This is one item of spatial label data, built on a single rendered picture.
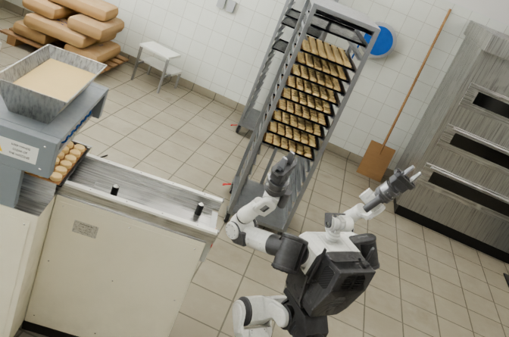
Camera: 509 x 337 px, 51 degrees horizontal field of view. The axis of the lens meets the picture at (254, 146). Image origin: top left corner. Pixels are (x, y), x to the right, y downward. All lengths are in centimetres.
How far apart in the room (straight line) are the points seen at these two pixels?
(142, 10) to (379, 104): 307
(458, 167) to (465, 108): 60
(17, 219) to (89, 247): 38
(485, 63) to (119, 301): 392
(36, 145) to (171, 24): 467
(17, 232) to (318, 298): 126
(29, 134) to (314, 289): 128
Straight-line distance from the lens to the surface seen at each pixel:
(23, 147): 221
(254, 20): 640
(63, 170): 250
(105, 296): 273
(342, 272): 218
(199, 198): 269
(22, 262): 249
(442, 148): 551
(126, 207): 243
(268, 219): 425
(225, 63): 656
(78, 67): 270
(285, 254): 217
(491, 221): 590
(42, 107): 224
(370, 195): 254
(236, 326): 279
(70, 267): 268
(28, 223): 237
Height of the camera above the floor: 220
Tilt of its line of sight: 22 degrees down
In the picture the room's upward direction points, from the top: 22 degrees clockwise
